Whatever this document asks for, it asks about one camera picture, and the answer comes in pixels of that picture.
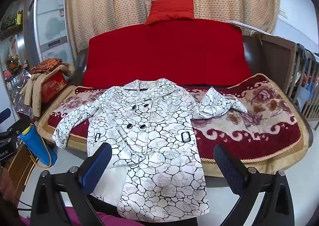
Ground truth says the dark brown leather sofa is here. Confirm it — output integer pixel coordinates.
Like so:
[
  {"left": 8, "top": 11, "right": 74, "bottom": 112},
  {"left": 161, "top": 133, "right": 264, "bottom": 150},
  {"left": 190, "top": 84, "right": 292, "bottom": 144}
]
[{"left": 37, "top": 33, "right": 314, "bottom": 189}]

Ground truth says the green ornament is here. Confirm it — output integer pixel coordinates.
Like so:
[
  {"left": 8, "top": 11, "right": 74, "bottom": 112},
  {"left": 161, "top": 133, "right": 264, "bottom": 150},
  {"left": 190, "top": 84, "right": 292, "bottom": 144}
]
[{"left": 1, "top": 14, "right": 17, "bottom": 28}]

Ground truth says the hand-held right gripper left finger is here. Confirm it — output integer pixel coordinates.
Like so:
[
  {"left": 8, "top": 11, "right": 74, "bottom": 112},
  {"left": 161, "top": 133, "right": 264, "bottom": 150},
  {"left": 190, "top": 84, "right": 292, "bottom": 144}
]
[{"left": 29, "top": 142, "right": 112, "bottom": 226}]

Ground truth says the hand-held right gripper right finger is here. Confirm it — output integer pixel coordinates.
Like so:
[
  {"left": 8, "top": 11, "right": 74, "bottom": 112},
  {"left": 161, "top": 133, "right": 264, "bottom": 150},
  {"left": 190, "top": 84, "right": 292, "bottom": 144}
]
[{"left": 214, "top": 144, "right": 295, "bottom": 226}]

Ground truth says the red gift box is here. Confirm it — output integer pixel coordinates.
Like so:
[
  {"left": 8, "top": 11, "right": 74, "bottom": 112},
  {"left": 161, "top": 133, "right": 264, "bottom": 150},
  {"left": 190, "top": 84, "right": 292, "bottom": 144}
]
[{"left": 40, "top": 69, "right": 68, "bottom": 103}]

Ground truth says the person's magenta clothing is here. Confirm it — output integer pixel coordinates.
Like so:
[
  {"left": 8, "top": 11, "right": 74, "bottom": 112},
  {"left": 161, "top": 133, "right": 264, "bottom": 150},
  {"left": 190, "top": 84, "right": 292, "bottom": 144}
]
[{"left": 20, "top": 206, "right": 130, "bottom": 226}]

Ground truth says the orange patterned cloth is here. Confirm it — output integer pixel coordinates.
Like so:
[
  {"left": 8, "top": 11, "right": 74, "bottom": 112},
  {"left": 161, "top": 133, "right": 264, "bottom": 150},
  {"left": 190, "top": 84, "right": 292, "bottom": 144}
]
[{"left": 32, "top": 58, "right": 63, "bottom": 74}]

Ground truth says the clear plastic wrap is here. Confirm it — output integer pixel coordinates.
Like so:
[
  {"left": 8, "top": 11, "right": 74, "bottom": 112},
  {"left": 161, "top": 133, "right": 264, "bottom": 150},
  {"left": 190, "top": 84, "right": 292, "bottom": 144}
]
[{"left": 6, "top": 70, "right": 34, "bottom": 117}]

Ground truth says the white flat board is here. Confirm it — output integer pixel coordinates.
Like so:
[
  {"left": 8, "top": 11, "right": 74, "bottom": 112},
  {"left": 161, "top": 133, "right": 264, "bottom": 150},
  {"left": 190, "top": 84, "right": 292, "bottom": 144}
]
[{"left": 225, "top": 20, "right": 260, "bottom": 34}]

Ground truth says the floral red beige blanket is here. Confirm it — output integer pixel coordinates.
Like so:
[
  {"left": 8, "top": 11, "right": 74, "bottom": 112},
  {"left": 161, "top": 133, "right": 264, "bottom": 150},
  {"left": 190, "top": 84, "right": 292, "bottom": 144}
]
[{"left": 37, "top": 73, "right": 309, "bottom": 174}]

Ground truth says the red pillow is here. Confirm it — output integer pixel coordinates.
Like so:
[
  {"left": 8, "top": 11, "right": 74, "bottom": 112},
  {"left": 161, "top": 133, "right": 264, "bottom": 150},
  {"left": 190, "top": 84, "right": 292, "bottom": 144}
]
[{"left": 145, "top": 0, "right": 195, "bottom": 26}]

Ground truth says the red sofa blanket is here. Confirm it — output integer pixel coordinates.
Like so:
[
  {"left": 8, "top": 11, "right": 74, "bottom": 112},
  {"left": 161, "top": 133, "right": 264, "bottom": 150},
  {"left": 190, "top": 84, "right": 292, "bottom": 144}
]
[{"left": 82, "top": 18, "right": 253, "bottom": 89}]

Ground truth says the flower ornament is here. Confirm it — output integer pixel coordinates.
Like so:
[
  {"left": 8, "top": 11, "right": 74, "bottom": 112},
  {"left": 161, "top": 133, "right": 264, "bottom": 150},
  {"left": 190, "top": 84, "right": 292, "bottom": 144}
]
[{"left": 5, "top": 54, "right": 25, "bottom": 72}]

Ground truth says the wooden side cabinet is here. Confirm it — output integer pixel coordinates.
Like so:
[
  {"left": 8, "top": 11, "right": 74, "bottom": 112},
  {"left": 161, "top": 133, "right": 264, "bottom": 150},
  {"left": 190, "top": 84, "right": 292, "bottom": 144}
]
[{"left": 252, "top": 30, "right": 319, "bottom": 119}]

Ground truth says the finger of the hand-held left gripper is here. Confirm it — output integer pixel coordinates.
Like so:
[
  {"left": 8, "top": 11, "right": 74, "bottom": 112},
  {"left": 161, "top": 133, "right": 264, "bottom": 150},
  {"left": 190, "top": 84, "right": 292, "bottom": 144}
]
[
  {"left": 0, "top": 108, "right": 11, "bottom": 123},
  {"left": 7, "top": 115, "right": 31, "bottom": 140}
]

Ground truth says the pile of clothes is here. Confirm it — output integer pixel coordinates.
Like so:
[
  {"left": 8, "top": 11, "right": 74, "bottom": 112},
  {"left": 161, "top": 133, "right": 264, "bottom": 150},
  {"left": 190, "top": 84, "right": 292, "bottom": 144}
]
[{"left": 296, "top": 43, "right": 319, "bottom": 63}]

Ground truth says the white black crackle-print coat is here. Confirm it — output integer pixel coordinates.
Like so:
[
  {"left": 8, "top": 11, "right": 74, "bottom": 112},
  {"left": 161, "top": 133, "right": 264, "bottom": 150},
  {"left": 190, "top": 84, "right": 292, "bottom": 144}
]
[{"left": 52, "top": 78, "right": 248, "bottom": 222}]

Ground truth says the wooden display shelf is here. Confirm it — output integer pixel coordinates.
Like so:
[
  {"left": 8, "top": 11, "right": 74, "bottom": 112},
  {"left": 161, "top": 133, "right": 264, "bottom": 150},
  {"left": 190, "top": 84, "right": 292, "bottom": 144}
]
[{"left": 0, "top": 4, "right": 28, "bottom": 79}]

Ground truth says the beige jacket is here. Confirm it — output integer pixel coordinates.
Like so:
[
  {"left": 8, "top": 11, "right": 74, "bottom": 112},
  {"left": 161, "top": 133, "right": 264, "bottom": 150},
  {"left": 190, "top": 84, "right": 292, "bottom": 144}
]
[{"left": 20, "top": 63, "right": 75, "bottom": 118}]

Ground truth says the beige dotted curtain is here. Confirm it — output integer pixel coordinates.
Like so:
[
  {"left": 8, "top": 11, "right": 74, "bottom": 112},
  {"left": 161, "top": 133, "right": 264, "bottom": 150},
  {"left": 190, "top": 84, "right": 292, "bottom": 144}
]
[{"left": 53, "top": 0, "right": 281, "bottom": 53}]

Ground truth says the person's left forearm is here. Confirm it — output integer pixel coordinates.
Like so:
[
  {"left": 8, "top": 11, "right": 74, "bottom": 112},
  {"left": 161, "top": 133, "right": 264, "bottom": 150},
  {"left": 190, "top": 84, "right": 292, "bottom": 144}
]
[{"left": 0, "top": 166, "right": 19, "bottom": 226}]

